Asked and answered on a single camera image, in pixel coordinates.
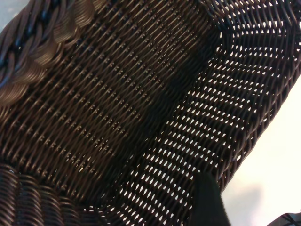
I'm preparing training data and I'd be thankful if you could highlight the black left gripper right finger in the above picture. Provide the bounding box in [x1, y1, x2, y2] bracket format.
[274, 212, 301, 226]

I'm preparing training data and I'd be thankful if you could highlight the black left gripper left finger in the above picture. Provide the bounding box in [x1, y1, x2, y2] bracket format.
[190, 172, 226, 226]

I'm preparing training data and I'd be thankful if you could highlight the dark brown woven wicker basket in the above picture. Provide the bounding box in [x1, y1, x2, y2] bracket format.
[0, 0, 301, 226]

